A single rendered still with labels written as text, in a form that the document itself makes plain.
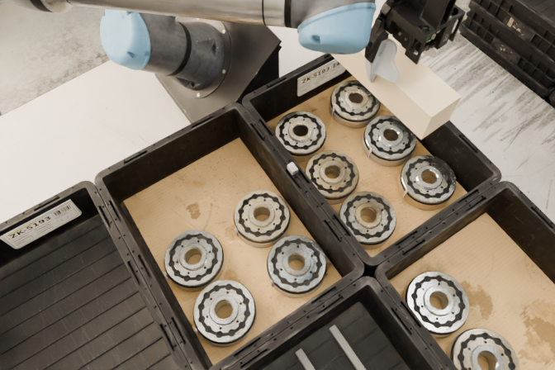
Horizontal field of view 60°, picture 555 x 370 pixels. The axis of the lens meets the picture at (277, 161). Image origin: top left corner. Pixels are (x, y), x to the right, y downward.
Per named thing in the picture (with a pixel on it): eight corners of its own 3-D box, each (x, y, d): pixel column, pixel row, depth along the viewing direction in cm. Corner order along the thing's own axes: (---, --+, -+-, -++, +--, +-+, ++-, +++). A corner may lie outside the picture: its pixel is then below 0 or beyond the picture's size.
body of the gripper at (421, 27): (413, 69, 65) (438, -2, 54) (370, 31, 68) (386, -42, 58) (453, 43, 67) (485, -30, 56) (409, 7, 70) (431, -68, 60)
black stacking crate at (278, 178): (112, 205, 95) (92, 177, 85) (242, 134, 103) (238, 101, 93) (212, 391, 78) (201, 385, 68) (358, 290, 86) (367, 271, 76)
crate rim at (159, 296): (95, 182, 87) (90, 176, 84) (239, 106, 94) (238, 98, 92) (203, 388, 70) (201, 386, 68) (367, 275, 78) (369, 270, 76)
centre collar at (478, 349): (462, 358, 76) (464, 357, 75) (485, 338, 77) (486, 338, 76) (486, 386, 74) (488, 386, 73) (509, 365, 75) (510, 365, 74)
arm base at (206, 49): (167, 65, 116) (133, 57, 108) (197, 11, 111) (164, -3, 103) (201, 102, 110) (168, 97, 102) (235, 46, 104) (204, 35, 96)
